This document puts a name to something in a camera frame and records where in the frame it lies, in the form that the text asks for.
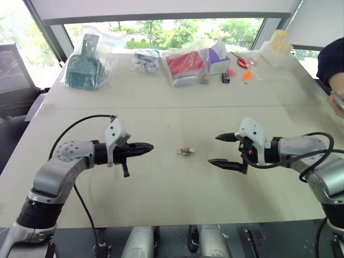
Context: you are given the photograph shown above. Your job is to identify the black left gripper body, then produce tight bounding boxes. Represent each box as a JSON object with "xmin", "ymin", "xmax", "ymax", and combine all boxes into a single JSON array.
[{"xmin": 112, "ymin": 137, "xmax": 135, "ymax": 178}]

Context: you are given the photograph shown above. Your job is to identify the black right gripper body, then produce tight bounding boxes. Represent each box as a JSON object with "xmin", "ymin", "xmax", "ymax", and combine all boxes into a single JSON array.
[{"xmin": 237, "ymin": 136, "xmax": 259, "ymax": 175}]

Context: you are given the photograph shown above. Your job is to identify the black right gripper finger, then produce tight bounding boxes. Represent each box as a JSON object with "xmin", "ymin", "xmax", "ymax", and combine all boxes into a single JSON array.
[
  {"xmin": 207, "ymin": 158, "xmax": 247, "ymax": 173},
  {"xmin": 215, "ymin": 132, "xmax": 239, "ymax": 144}
]

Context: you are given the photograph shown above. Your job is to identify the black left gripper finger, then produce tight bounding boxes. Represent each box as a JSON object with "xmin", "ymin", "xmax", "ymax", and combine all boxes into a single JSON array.
[
  {"xmin": 133, "ymin": 141, "xmax": 155, "ymax": 150},
  {"xmin": 133, "ymin": 149, "xmax": 153, "ymax": 159}
]

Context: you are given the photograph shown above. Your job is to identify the person's hand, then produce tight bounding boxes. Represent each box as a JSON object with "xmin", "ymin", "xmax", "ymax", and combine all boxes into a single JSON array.
[{"xmin": 327, "ymin": 76, "xmax": 344, "ymax": 118}]

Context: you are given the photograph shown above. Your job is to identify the purple and white box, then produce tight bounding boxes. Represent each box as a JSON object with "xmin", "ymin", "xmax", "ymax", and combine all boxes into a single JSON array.
[{"xmin": 206, "ymin": 39, "xmax": 232, "ymax": 76}]

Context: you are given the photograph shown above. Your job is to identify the silver rounded robot leg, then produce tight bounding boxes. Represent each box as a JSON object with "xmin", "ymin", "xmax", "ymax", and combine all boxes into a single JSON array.
[
  {"xmin": 197, "ymin": 224, "xmax": 232, "ymax": 258},
  {"xmin": 121, "ymin": 225, "xmax": 156, "ymax": 258}
]

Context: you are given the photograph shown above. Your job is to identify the bag of blue white items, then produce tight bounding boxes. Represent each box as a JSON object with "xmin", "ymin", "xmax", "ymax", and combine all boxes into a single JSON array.
[{"xmin": 130, "ymin": 49, "xmax": 161, "ymax": 75}]

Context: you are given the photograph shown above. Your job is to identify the red item in plastic bag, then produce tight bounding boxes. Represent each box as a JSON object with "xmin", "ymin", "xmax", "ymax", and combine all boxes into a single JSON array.
[{"xmin": 162, "ymin": 47, "xmax": 210, "ymax": 89}]

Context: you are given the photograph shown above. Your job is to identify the green dustpan in plastic bag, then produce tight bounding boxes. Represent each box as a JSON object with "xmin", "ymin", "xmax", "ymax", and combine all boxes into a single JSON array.
[{"xmin": 60, "ymin": 26, "xmax": 113, "ymax": 91}]

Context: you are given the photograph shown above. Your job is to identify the white container with cream cups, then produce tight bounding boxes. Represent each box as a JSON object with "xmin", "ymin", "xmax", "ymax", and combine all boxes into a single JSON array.
[{"xmin": 259, "ymin": 29, "xmax": 295, "ymax": 68}]

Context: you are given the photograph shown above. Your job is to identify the silver phone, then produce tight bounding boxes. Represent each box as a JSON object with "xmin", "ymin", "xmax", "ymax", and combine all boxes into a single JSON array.
[{"xmin": 329, "ymin": 90, "xmax": 344, "ymax": 110}]

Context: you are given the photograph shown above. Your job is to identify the black office chair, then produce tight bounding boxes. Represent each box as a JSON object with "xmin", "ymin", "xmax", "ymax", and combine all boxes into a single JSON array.
[{"xmin": 0, "ymin": 42, "xmax": 52, "ymax": 120}]

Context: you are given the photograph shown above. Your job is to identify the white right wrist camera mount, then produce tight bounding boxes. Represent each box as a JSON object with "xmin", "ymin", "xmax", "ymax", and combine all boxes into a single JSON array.
[{"xmin": 234, "ymin": 116, "xmax": 267, "ymax": 165}]

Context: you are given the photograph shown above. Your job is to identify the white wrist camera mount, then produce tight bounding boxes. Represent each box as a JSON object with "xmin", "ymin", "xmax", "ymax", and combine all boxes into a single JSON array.
[
  {"xmin": 104, "ymin": 116, "xmax": 132, "ymax": 168},
  {"xmin": 234, "ymin": 116, "xmax": 267, "ymax": 165}
]

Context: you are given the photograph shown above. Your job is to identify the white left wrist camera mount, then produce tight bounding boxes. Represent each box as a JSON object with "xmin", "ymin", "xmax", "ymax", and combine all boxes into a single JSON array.
[{"xmin": 104, "ymin": 116, "xmax": 132, "ymax": 168}]

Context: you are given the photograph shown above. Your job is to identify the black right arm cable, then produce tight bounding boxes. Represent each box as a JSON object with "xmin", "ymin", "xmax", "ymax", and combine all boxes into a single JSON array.
[{"xmin": 241, "ymin": 132, "xmax": 344, "ymax": 184}]

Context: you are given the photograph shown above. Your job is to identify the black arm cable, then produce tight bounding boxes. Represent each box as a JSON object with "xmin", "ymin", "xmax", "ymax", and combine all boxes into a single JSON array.
[
  {"xmin": 49, "ymin": 114, "xmax": 118, "ymax": 258},
  {"xmin": 241, "ymin": 132, "xmax": 344, "ymax": 184}
]

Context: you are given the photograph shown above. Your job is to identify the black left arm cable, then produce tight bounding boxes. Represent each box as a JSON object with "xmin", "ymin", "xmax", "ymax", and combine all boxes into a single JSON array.
[{"xmin": 49, "ymin": 114, "xmax": 118, "ymax": 258}]

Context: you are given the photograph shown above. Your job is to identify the red handled scissors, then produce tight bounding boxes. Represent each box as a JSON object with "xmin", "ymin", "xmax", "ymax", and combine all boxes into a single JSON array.
[{"xmin": 231, "ymin": 52, "xmax": 255, "ymax": 69}]

